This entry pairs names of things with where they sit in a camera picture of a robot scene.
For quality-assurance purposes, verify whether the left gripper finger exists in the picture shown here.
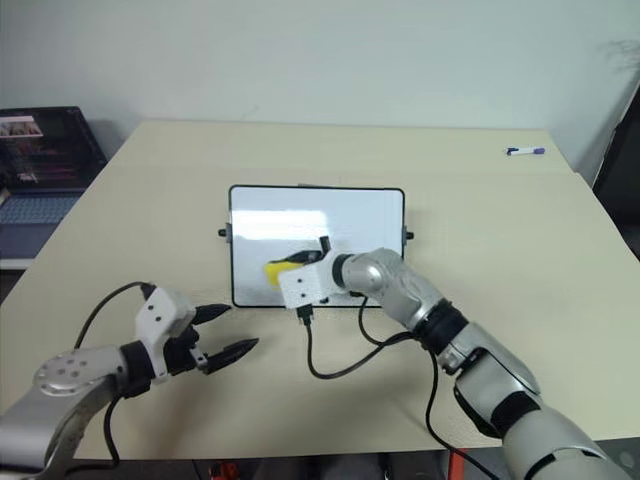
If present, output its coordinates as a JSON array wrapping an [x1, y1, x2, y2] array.
[[193, 303, 233, 326], [203, 338, 260, 376]]

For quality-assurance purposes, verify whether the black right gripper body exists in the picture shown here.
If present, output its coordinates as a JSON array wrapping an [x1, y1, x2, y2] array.
[[298, 235, 334, 267]]

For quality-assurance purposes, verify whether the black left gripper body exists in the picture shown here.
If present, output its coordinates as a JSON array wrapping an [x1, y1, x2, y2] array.
[[162, 322, 209, 377]]

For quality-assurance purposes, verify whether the yellow whiteboard eraser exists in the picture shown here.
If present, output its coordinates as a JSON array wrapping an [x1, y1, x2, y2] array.
[[263, 259, 297, 292]]

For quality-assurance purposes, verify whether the small black-framed whiteboard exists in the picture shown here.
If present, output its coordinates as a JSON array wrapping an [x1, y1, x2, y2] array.
[[217, 184, 418, 309]]

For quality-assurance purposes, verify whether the red object under table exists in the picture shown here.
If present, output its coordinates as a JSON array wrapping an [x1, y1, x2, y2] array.
[[208, 461, 242, 480]]

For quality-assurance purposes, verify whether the open dark laptop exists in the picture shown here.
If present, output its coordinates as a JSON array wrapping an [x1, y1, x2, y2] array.
[[0, 105, 109, 260]]

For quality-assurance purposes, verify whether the orange bar under table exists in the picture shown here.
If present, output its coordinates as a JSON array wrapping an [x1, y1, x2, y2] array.
[[445, 446, 465, 480]]

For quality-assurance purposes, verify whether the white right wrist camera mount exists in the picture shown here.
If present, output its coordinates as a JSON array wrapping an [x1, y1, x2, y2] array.
[[277, 254, 335, 309]]

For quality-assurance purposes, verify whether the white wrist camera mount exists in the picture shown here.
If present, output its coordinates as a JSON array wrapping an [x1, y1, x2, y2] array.
[[135, 285, 197, 385], [277, 254, 335, 309]]

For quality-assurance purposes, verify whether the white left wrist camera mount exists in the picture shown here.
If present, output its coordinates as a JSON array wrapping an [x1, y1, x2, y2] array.
[[135, 285, 197, 385]]

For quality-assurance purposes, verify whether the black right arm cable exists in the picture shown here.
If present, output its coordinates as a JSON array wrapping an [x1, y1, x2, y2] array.
[[295, 293, 501, 480]]

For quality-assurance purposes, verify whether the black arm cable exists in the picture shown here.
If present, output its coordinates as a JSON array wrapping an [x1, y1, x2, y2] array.
[[74, 281, 156, 469], [295, 293, 501, 480]]

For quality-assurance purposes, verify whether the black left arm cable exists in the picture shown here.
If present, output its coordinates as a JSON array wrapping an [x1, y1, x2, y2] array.
[[74, 281, 156, 469]]

